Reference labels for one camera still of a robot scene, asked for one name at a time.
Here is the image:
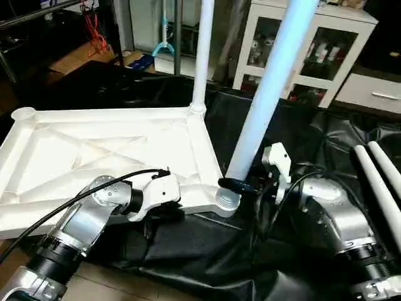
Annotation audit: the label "white plastic table top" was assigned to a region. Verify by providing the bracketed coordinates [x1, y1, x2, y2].
[0, 105, 242, 240]

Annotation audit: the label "white plastic table leg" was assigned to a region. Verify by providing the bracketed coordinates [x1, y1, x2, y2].
[215, 0, 320, 209]
[189, 0, 216, 117]
[353, 145, 401, 253]
[367, 140, 401, 203]

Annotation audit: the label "black mat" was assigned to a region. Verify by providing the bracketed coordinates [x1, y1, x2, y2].
[0, 60, 401, 301]

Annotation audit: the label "white drawer unit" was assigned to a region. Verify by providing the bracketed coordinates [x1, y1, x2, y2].
[334, 73, 401, 115]

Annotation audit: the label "blue box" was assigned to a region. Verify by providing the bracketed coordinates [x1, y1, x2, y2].
[128, 53, 156, 71]

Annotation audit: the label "white glass-door cabinet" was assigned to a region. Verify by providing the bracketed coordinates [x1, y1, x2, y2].
[232, 0, 379, 108]

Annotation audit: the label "dark metal stand pole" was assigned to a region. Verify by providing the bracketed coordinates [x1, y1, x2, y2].
[174, 0, 184, 77]

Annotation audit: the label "teal and white pole tool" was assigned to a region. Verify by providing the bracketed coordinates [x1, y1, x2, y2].
[152, 0, 178, 59]

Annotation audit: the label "black thin rod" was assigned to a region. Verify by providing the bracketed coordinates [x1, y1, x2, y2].
[0, 0, 83, 30]

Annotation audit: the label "red cables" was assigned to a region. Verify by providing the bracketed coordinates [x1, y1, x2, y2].
[83, 0, 110, 58]

